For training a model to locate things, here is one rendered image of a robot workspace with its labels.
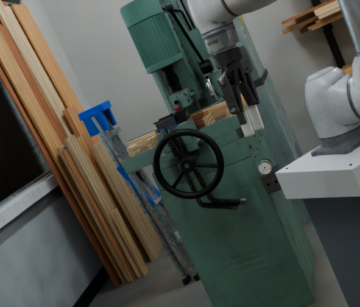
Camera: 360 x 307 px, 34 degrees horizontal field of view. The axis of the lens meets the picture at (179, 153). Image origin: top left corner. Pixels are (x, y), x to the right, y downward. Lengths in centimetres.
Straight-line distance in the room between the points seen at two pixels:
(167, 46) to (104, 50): 259
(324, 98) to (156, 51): 86
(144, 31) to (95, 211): 163
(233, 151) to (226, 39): 101
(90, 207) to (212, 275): 145
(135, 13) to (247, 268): 121
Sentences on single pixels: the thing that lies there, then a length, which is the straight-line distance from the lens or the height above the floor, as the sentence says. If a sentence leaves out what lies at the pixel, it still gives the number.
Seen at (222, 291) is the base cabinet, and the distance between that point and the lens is 272.
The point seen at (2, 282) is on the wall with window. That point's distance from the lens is 332.
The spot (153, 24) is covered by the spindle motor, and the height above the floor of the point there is 138.
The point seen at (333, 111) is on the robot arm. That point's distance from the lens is 201.
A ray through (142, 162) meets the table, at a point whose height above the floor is 86.
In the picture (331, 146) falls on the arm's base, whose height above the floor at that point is 72.
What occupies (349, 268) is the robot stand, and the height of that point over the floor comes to 28.
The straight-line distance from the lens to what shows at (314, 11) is 440.
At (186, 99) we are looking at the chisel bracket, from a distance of 259.
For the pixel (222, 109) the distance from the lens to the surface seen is 261.
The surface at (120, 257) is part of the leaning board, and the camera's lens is 394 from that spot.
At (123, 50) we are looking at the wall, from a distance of 508.
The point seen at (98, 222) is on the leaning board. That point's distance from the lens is 393.
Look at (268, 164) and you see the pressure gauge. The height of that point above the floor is 66.
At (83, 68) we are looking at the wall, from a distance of 521.
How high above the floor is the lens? 120
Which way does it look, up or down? 8 degrees down
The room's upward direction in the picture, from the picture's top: 25 degrees counter-clockwise
